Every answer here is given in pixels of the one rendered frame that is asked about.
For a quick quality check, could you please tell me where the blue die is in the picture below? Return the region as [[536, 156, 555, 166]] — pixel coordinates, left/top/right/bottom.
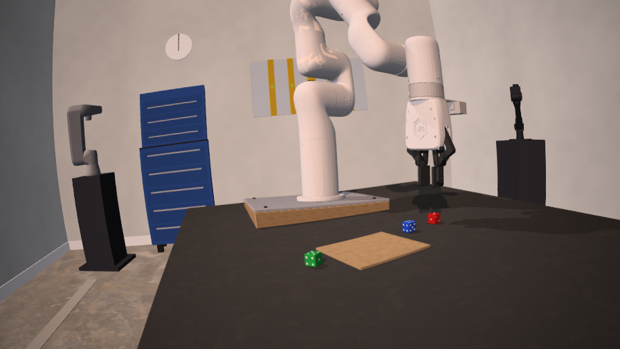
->
[[403, 220, 416, 233]]

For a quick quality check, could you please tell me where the green die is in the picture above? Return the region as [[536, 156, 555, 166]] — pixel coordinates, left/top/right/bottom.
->
[[304, 251, 322, 267]]

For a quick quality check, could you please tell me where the red die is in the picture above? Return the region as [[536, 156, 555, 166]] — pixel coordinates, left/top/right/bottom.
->
[[428, 213, 440, 224]]

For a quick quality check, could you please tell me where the tan square mat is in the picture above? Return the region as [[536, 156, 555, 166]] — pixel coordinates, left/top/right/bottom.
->
[[316, 232, 430, 270]]

